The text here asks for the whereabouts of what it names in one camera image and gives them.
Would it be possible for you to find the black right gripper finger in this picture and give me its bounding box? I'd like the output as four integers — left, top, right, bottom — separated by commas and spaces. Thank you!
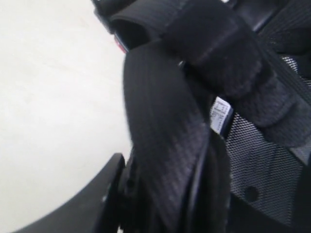
18, 153, 125, 233

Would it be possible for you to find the black helmet with tinted visor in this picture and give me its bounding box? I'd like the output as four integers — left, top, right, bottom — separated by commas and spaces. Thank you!
93, 0, 311, 233

